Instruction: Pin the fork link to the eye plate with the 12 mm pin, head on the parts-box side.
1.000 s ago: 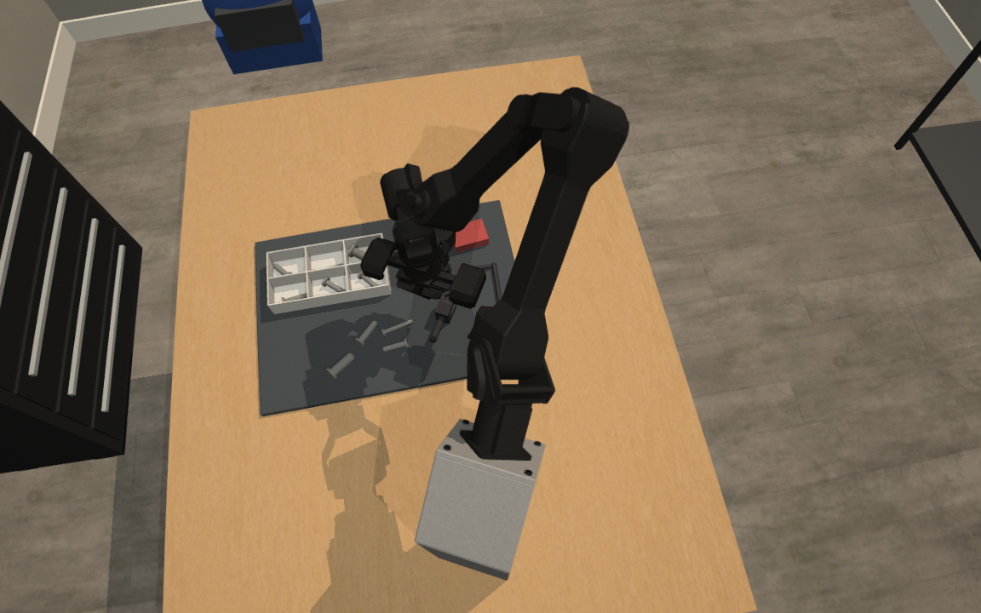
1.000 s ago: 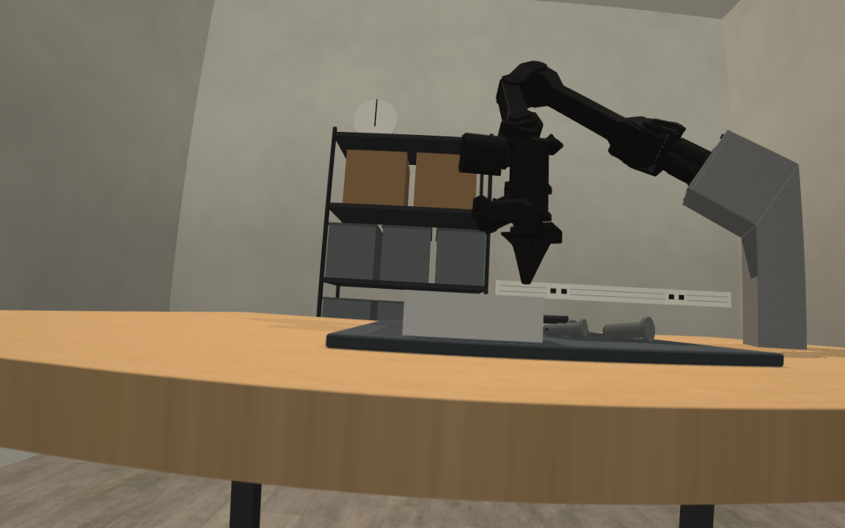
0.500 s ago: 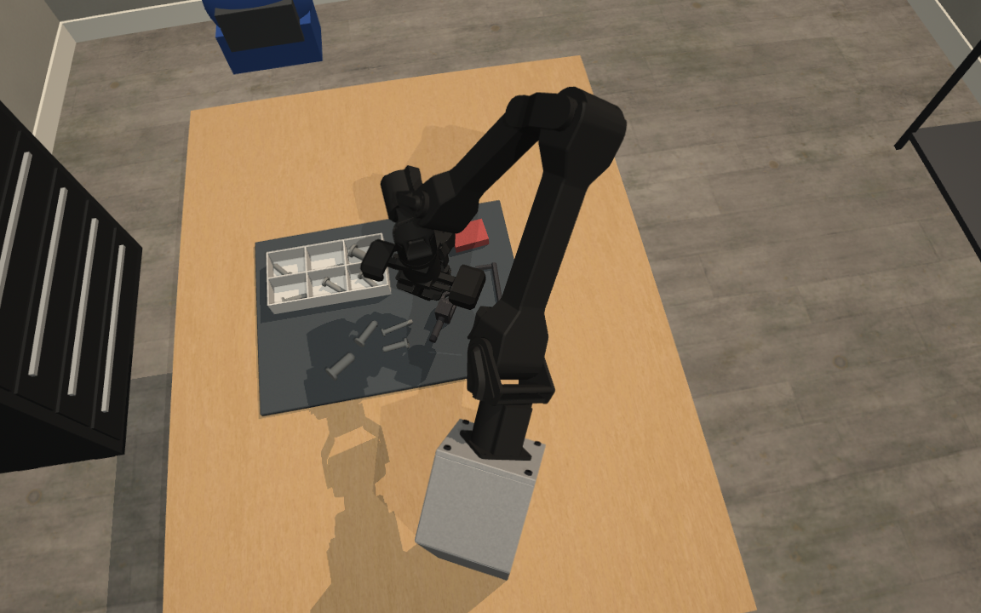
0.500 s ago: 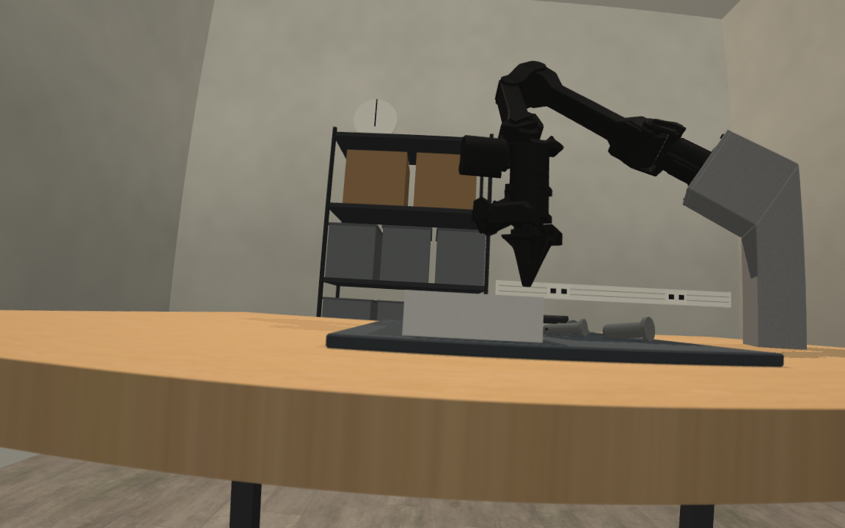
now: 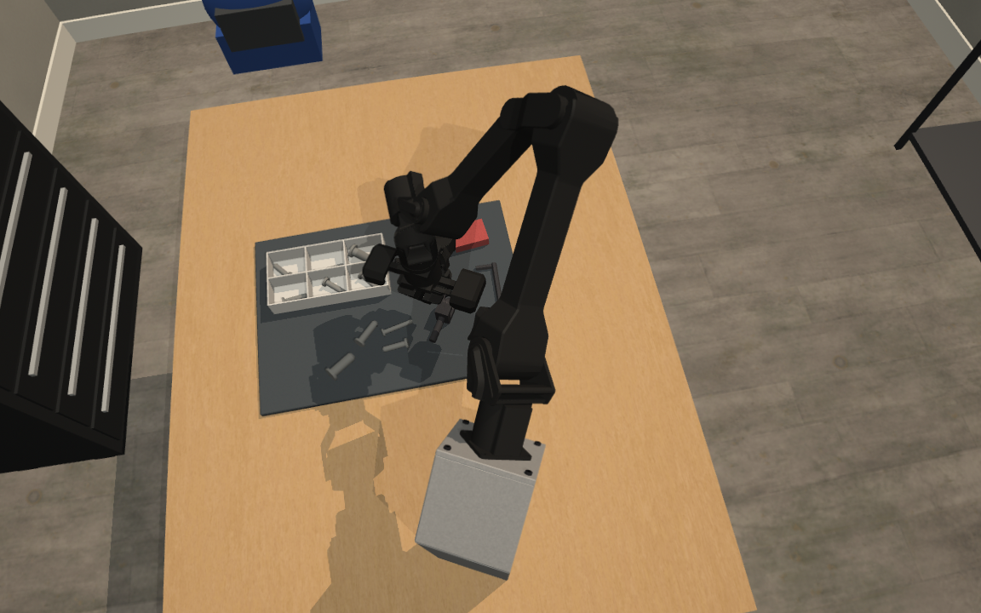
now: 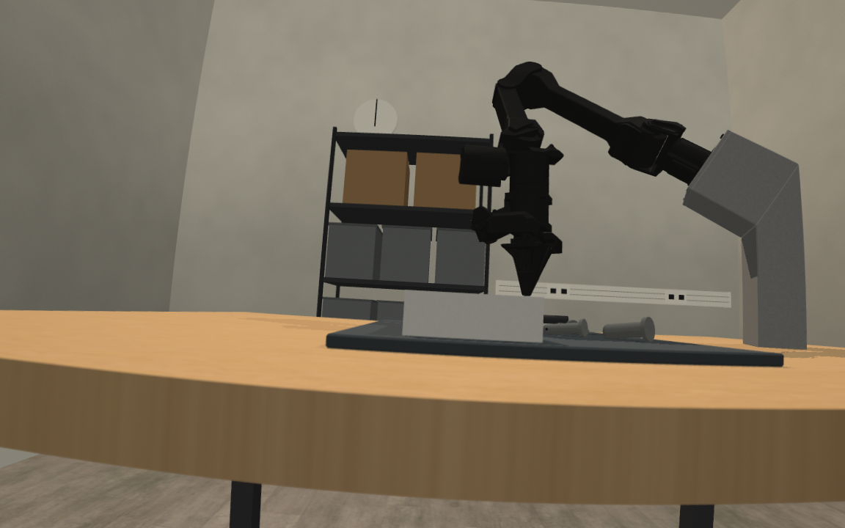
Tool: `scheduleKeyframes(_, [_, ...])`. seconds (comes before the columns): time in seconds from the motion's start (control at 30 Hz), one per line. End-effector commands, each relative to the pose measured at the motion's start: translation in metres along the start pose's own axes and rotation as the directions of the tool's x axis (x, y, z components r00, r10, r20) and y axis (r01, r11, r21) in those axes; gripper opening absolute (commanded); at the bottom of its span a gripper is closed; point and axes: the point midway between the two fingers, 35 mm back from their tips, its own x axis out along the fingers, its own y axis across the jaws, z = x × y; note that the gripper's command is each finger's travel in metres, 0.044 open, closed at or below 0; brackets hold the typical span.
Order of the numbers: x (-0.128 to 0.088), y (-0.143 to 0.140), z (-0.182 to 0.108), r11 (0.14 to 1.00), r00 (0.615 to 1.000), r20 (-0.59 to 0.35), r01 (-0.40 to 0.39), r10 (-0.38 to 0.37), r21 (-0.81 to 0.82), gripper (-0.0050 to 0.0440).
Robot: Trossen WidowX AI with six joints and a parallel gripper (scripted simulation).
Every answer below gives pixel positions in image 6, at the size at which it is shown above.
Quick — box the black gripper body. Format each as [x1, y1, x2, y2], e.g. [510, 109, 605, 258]
[486, 183, 563, 254]

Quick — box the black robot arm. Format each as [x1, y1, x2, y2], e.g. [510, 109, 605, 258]
[458, 62, 712, 187]

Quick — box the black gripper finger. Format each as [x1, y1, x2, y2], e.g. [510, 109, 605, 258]
[530, 248, 554, 296]
[501, 243, 547, 296]

